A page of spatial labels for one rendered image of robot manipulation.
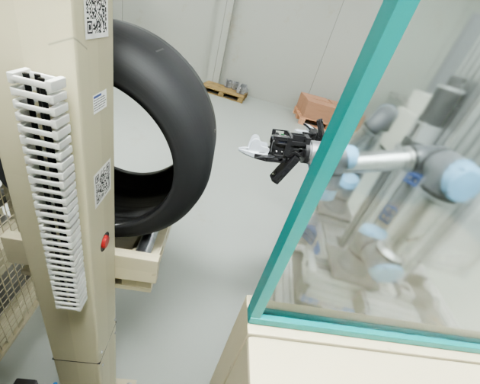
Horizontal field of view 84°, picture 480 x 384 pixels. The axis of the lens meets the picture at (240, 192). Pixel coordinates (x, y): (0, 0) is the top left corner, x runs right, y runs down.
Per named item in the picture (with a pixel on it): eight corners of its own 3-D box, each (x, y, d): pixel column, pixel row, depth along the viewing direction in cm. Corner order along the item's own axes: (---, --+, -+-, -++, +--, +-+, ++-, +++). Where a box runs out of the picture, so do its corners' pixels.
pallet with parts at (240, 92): (247, 97, 668) (250, 84, 652) (243, 104, 605) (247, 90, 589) (206, 84, 666) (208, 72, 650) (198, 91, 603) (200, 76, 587)
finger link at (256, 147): (240, 134, 79) (270, 137, 80) (238, 152, 82) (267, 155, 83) (240, 138, 77) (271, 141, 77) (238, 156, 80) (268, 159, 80)
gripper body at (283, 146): (270, 128, 82) (308, 132, 83) (265, 153, 87) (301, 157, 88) (273, 136, 76) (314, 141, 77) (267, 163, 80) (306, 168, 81)
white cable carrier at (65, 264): (80, 312, 57) (50, 81, 32) (55, 308, 56) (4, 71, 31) (90, 294, 60) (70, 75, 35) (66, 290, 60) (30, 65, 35)
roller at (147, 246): (145, 270, 78) (146, 259, 76) (130, 267, 77) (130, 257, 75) (171, 201, 107) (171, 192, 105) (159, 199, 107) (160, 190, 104)
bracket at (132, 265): (155, 284, 78) (158, 261, 73) (7, 262, 72) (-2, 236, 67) (158, 275, 81) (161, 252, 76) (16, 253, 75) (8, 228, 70)
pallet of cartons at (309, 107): (347, 126, 674) (357, 107, 647) (358, 141, 584) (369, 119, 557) (292, 110, 671) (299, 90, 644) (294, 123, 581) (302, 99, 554)
